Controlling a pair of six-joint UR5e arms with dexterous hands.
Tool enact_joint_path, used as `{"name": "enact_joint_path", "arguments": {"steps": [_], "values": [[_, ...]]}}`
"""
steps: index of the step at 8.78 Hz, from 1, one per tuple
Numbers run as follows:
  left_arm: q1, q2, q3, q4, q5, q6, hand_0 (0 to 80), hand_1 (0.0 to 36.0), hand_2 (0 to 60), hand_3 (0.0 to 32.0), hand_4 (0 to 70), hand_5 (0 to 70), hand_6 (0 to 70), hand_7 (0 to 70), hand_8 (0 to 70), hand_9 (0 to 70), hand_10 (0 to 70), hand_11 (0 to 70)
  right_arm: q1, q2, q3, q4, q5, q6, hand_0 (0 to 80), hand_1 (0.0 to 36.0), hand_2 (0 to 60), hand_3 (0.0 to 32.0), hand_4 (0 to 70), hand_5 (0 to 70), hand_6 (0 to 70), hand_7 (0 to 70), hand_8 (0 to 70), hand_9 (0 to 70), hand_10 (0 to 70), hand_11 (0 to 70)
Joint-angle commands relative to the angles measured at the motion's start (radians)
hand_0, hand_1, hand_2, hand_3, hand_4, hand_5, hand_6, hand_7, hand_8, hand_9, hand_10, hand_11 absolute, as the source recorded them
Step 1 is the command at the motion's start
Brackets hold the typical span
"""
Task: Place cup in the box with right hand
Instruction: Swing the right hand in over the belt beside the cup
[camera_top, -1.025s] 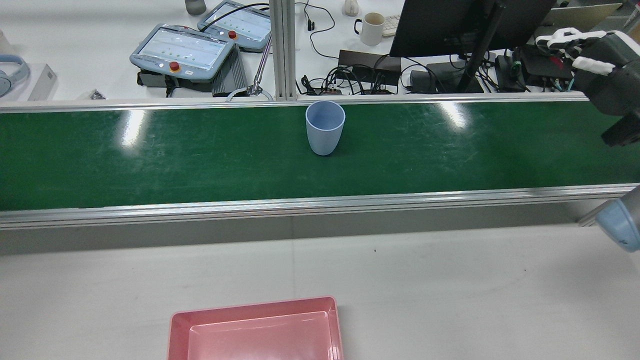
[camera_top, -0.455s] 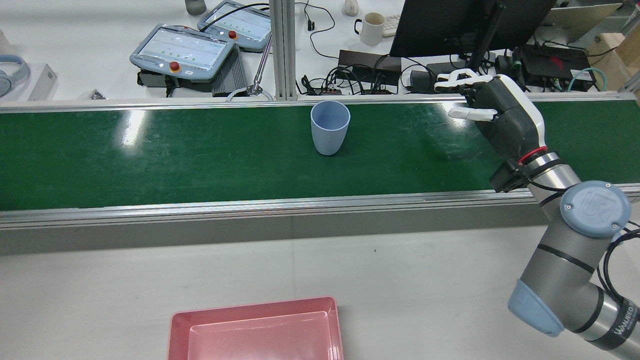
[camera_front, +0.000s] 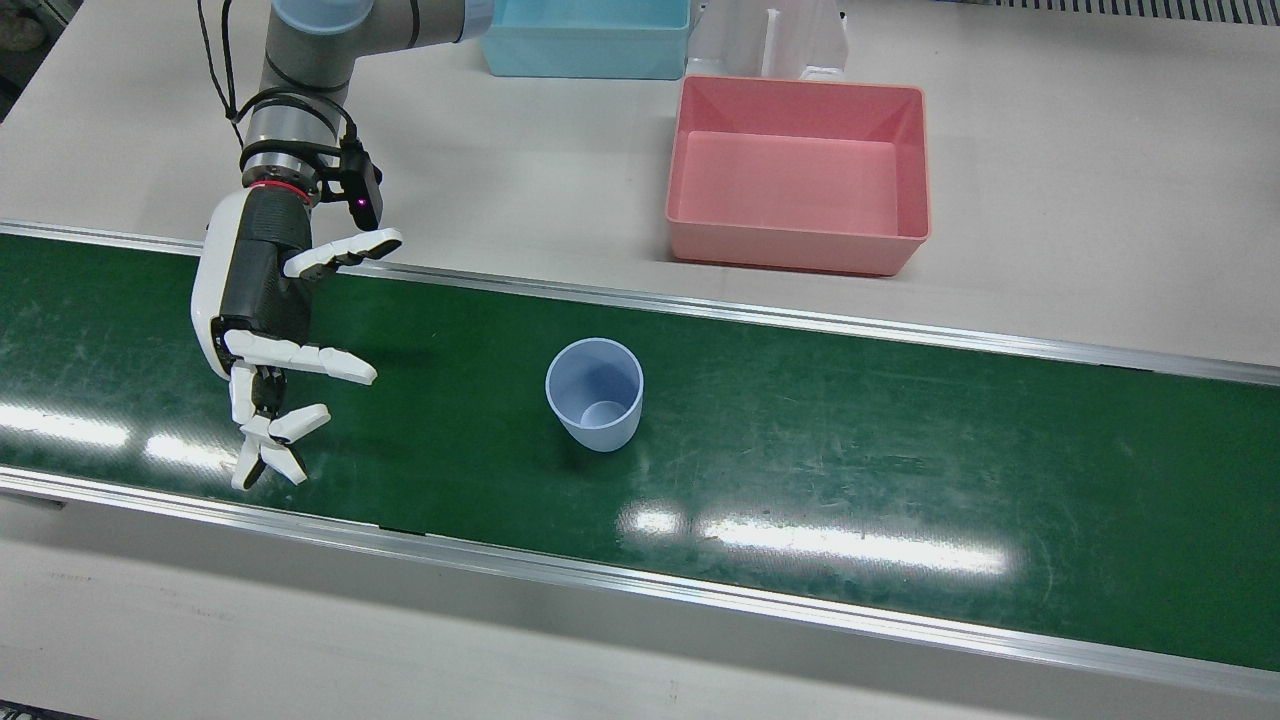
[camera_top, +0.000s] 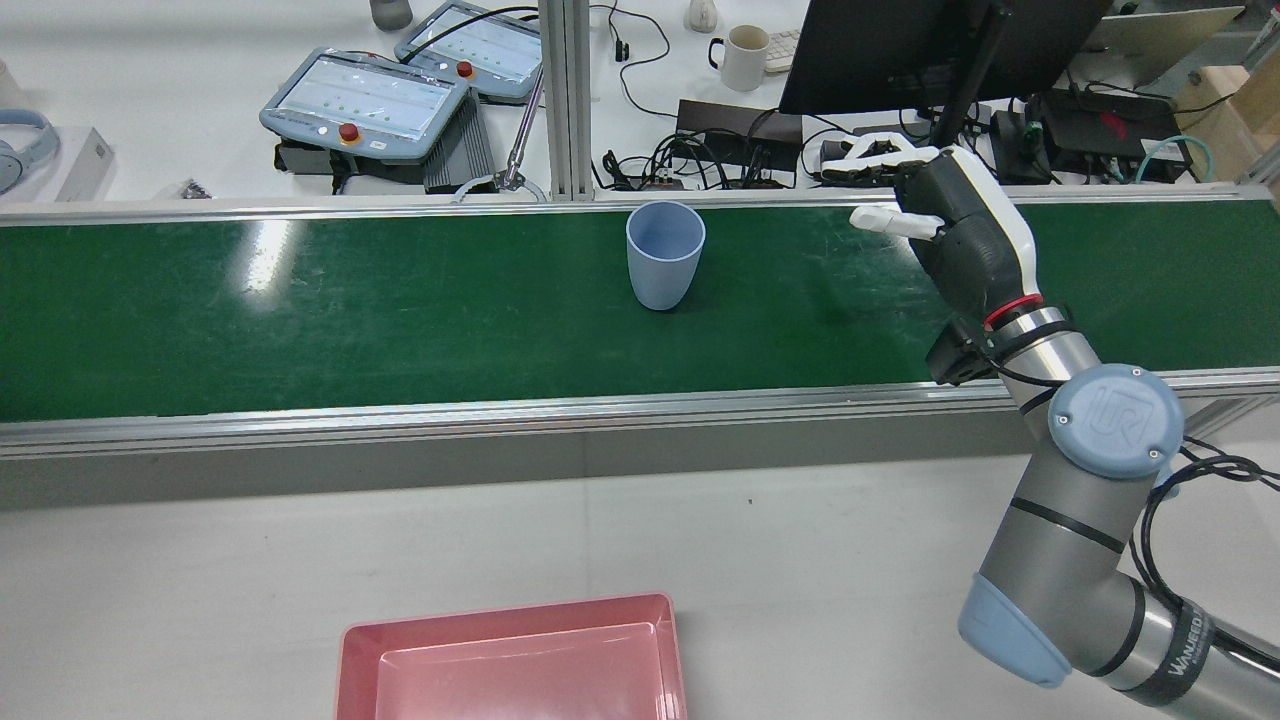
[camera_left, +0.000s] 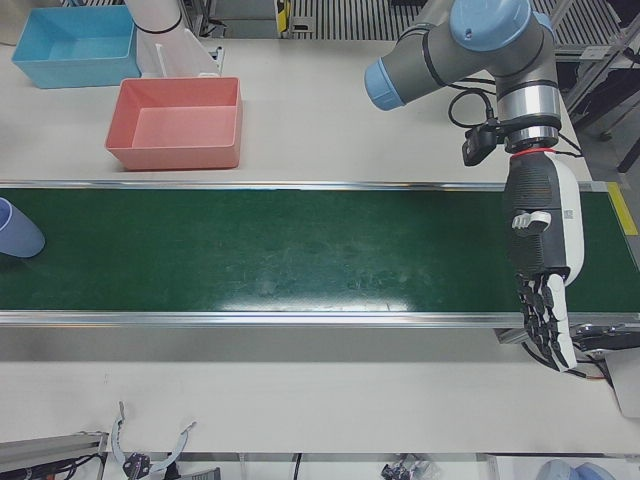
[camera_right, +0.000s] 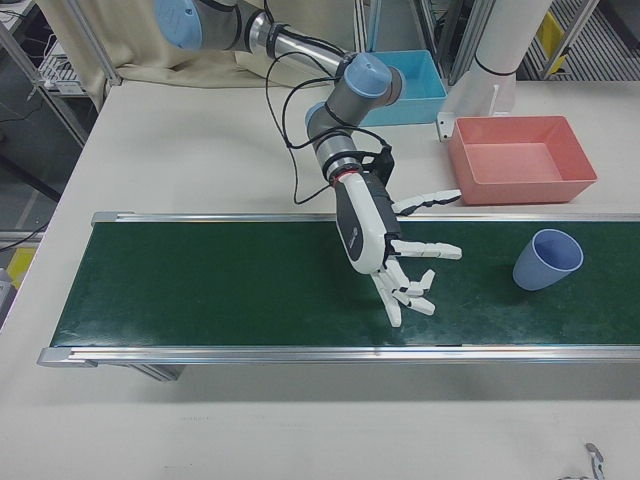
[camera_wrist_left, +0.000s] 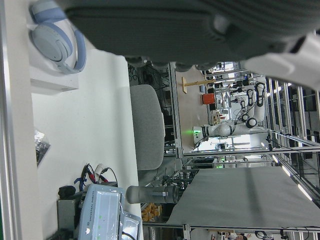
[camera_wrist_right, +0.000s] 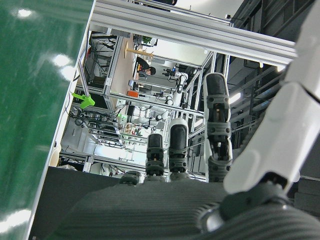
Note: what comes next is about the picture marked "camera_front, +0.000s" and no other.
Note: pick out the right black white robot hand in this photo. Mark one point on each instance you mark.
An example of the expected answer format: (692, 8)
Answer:
(255, 290)

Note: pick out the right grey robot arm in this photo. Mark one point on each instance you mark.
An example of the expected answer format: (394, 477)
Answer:
(320, 60)

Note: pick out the light blue plastic cup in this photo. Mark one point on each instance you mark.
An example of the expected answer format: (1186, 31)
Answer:
(600, 425)

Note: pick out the blue plastic box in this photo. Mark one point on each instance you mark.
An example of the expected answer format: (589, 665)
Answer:
(590, 45)

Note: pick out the pink plastic box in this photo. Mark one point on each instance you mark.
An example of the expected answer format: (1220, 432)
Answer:
(800, 180)

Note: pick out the white plastic holder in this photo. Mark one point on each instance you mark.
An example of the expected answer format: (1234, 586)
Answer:
(745, 35)

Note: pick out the green conveyor belt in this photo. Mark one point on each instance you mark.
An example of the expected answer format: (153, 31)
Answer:
(800, 430)

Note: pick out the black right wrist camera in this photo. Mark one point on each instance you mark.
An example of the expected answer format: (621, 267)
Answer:
(362, 190)

